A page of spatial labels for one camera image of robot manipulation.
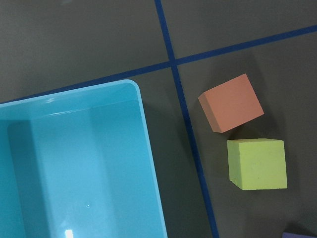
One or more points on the near orange foam block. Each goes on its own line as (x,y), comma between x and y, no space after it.
(230,104)

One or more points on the cyan plastic bin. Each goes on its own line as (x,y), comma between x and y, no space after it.
(78,164)

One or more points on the yellow foam block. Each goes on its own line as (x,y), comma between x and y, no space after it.
(257,164)

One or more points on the near purple foam block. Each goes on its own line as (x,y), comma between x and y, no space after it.
(293,234)

